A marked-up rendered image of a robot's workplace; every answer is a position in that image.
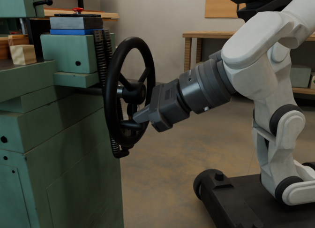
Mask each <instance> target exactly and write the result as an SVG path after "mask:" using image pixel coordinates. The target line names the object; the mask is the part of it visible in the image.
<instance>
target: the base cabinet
mask: <svg viewBox="0 0 315 228"><path fill-rule="evenodd" d="M0 228H124V218H123V202H122V187H121V171H120V158H119V159H117V158H115V157H114V156H113V153H112V147H111V143H110V137H109V130H108V127H107V124H106V120H105V113H104V106H103V107H101V108H100V109H98V110H97V111H95V112H93V113H91V114H89V115H88V116H86V117H84V118H83V119H81V120H80V121H78V122H76V123H75V124H73V125H71V126H70V127H68V128H66V129H65V130H63V131H61V132H60V133H58V134H56V135H55V136H53V137H51V138H49V139H48V140H46V141H44V142H43V143H41V144H39V145H38V146H36V147H34V148H33V149H31V150H29V151H28V152H26V153H20V152H14V151H9V150H5V149H0Z"/></svg>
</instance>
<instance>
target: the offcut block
mask: <svg viewBox="0 0 315 228"><path fill-rule="evenodd" d="M10 49H11V54H12V59H13V64H20V65H27V64H31V63H35V62H37V60H36V55H35V49H34V45H16V46H10Z"/></svg>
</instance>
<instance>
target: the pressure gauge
mask: <svg viewBox="0 0 315 228"><path fill-rule="evenodd" d="M137 107H138V108H137V111H139V110H140V106H139V105H137ZM127 114H128V118H129V120H131V104H129V103H128V106H127Z"/></svg>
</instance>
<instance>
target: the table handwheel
mask: <svg viewBox="0 0 315 228"><path fill-rule="evenodd" d="M133 48H137V49H138V50H139V51H140V53H141V55H142V57H143V60H144V64H145V70H144V72H143V74H142V75H141V77H140V78H139V80H138V81H137V82H133V81H128V80H127V79H126V78H125V77H124V76H123V75H122V74H121V72H120V71H121V68H122V65H123V62H124V60H125V58H126V56H127V54H128V53H129V51H130V50H131V49H133ZM146 78H147V89H146V86H145V85H144V81H145V79H146ZM118 81H120V82H121V83H122V85H118ZM155 86H156V76H155V66H154V61H153V57H152V54H151V51H150V49H149V47H148V45H147V44H146V43H145V42H144V41H143V40H142V39H141V38H139V37H128V38H126V39H125V40H123V41H122V42H121V43H120V44H119V45H118V47H117V48H116V50H115V52H114V53H113V55H112V58H111V60H110V63H109V66H108V69H107V73H106V78H105V86H104V113H105V120H106V124H107V127H108V130H109V132H110V135H111V136H112V138H113V139H114V141H115V142H116V143H118V144H119V145H121V146H125V147H128V146H132V145H134V144H136V143H137V142H138V141H139V140H140V139H141V138H142V136H143V135H144V133H145V131H146V129H147V127H148V124H149V122H150V120H149V121H146V122H143V123H144V124H145V128H144V130H142V131H134V130H131V135H130V136H126V135H124V133H123V132H122V130H121V128H120V124H119V120H118V114H117V98H123V100H124V101H125V102H126V103H129V104H131V120H134V119H133V115H134V113H136V112H137V105H140V104H142V103H143V102H144V101H145V106H147V105H148V104H150V100H151V96H152V90H153V87H155ZM75 89H76V92H77V93H78V94H87V95H96V96H103V95H102V91H101V90H102V89H101V84H100V83H97V84H95V85H92V86H90V87H88V88H80V87H76V88H75ZM145 99H146V100H145ZM145 106H144V107H145Z"/></svg>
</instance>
